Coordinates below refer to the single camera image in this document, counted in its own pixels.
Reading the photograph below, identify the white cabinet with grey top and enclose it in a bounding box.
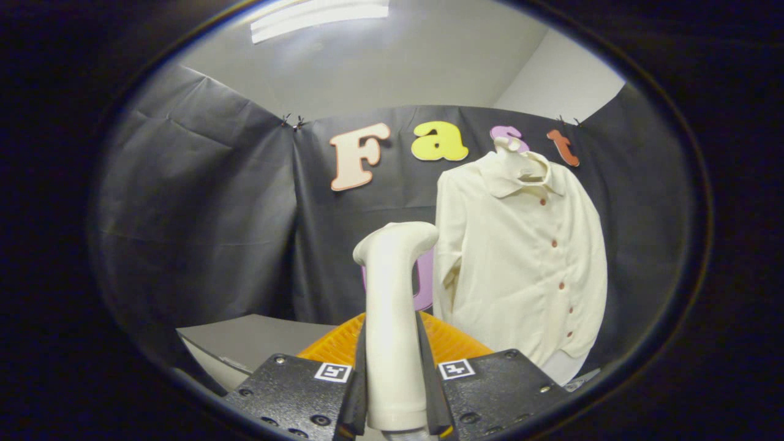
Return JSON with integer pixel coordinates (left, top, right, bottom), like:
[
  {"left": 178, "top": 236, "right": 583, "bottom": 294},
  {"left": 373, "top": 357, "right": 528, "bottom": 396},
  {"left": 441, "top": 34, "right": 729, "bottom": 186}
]
[{"left": 176, "top": 314, "right": 337, "bottom": 393}]

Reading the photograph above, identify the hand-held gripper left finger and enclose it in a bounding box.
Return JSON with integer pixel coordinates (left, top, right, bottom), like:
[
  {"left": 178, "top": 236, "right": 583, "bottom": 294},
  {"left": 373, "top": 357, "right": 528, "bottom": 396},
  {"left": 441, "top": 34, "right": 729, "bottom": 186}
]
[{"left": 224, "top": 312, "right": 368, "bottom": 441}]

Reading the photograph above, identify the cream button-up shirt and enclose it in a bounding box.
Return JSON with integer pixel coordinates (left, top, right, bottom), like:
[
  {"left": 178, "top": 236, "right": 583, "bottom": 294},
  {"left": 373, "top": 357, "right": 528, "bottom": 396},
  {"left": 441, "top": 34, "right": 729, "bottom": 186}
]
[{"left": 432, "top": 147, "right": 608, "bottom": 368}]

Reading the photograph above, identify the white plastic hanger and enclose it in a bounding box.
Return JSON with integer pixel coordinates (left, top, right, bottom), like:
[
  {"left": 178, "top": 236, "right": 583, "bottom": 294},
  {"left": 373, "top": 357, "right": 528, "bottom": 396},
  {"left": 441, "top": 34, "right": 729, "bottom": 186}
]
[{"left": 494, "top": 136, "right": 548, "bottom": 183}]

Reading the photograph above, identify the ceiling light panel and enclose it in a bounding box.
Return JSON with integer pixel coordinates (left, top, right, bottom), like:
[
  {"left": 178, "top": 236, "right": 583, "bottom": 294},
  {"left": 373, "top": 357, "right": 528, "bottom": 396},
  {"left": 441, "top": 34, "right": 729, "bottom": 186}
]
[{"left": 250, "top": 0, "right": 390, "bottom": 43}]

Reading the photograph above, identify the white garment steamer head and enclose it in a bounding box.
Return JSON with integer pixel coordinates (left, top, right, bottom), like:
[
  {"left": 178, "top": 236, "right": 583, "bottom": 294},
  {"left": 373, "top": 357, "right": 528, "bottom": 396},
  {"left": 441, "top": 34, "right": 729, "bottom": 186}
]
[{"left": 353, "top": 222, "right": 440, "bottom": 432}]

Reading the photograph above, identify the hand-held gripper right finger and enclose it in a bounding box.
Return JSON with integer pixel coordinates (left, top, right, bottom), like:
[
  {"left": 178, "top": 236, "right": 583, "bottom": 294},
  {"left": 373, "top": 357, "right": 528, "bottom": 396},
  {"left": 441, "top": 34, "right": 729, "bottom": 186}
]
[{"left": 418, "top": 311, "right": 567, "bottom": 440}]

